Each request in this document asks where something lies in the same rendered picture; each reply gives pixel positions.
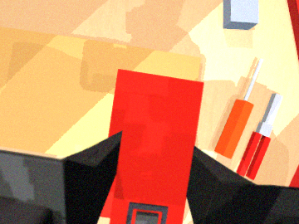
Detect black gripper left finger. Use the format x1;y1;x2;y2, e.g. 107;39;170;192
0;130;123;224

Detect pale yellow panel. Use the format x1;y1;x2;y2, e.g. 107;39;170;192
0;27;201;157

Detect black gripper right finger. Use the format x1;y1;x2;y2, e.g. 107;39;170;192
186;146;299;224

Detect orange-handled awl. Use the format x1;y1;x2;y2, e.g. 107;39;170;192
214;59;263;159

